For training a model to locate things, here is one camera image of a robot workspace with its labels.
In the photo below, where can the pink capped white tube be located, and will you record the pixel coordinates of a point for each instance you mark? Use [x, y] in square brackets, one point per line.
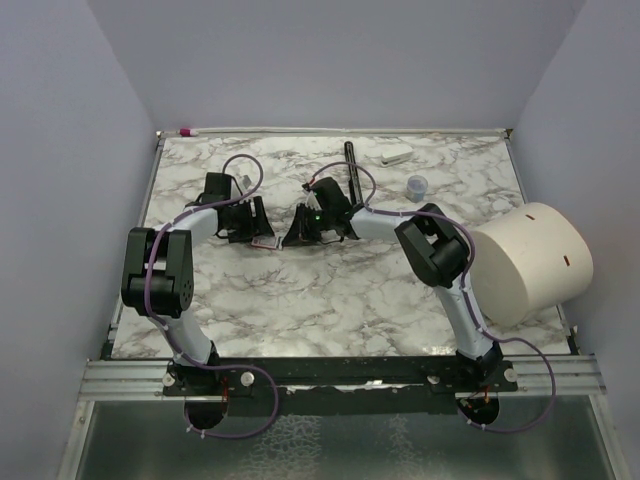
[188, 132]

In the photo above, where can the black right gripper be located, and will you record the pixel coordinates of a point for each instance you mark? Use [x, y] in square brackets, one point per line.
[298, 233]

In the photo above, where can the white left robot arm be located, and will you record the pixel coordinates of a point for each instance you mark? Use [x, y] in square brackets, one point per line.
[158, 274]

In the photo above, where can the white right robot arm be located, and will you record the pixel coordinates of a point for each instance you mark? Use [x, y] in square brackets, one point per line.
[438, 254]

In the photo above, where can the clear tub of clips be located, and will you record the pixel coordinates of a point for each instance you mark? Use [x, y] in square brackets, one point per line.
[416, 188]

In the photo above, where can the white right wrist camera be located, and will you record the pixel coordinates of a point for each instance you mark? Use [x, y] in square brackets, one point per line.
[310, 199]

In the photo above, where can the red white staple box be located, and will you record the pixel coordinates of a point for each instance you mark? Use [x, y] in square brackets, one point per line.
[269, 243]

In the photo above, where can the white stapler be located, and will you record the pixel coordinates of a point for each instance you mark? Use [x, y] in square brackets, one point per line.
[395, 155]

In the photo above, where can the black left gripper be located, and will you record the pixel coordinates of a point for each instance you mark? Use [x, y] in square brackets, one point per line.
[262, 226]

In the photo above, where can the large white paper roll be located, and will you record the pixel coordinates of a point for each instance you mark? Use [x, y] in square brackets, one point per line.
[528, 260]

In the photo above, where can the aluminium frame rail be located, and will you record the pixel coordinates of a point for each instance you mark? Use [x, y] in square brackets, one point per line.
[141, 380]

